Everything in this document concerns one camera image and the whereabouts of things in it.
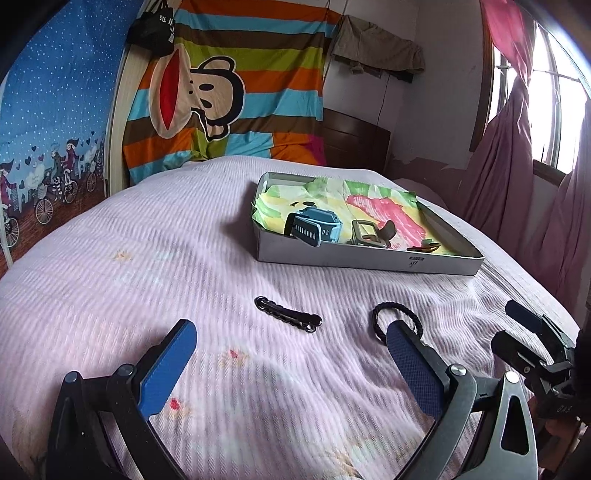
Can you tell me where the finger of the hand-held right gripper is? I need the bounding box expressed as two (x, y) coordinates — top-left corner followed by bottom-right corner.
(491, 331), (551, 394)
(505, 299), (563, 340)

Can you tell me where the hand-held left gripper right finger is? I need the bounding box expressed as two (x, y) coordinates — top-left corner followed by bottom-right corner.
(385, 320), (541, 480)

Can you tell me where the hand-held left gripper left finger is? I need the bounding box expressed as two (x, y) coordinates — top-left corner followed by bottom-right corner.
(46, 318), (198, 480)

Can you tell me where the black braided hair tie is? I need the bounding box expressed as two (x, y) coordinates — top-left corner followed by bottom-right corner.
(372, 302), (424, 345)

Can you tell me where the grey shallow box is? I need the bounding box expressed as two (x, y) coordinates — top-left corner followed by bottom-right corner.
(252, 172), (485, 277)

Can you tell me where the black hair clip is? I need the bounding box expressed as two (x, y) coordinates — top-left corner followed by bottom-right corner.
(254, 296), (322, 332)

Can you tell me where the pink curtain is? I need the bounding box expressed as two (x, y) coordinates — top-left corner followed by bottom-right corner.
(455, 0), (540, 245)
(517, 161), (591, 326)

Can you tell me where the small brown hair clip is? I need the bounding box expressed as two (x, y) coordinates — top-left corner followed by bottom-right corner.
(406, 239), (444, 254)

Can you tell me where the olive metal buckle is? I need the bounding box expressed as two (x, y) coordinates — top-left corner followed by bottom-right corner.
(346, 219), (398, 248)

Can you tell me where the colourful paper box liner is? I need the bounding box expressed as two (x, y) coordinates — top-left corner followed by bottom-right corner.
(252, 178), (462, 256)

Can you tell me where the blue smartwatch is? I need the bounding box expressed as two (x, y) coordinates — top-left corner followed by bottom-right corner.
(283, 207), (345, 248)

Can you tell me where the dark wooden headboard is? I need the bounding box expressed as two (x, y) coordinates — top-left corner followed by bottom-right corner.
(321, 108), (393, 174)

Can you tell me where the blue dotted printed wardrobe cloth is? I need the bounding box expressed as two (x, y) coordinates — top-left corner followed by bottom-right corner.
(0, 0), (139, 278)

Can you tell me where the striped monkey printed sheet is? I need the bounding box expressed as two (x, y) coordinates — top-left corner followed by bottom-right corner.
(122, 0), (343, 188)

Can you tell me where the khaki hanging garment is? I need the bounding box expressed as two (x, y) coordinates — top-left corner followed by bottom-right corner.
(330, 14), (426, 75)

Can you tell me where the black hanging bag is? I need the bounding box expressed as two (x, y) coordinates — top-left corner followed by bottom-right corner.
(126, 0), (179, 54)

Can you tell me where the thin black hanging cable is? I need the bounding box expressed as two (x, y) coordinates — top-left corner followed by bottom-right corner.
(378, 73), (389, 127)

